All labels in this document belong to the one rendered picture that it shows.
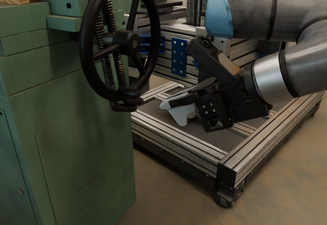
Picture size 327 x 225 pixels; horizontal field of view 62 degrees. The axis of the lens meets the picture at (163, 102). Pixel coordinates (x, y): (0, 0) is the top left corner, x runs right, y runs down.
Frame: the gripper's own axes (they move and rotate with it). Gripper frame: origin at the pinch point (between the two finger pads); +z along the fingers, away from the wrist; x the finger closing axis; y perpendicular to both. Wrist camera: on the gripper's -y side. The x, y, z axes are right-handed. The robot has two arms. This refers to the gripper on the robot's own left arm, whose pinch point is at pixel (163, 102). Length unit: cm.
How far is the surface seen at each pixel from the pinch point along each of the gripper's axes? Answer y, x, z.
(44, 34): -25.5, -1.0, 23.4
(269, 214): 74, 54, 17
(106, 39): -18.0, 6.7, 12.9
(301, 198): 79, 72, 8
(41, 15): -29.2, -0.9, 21.2
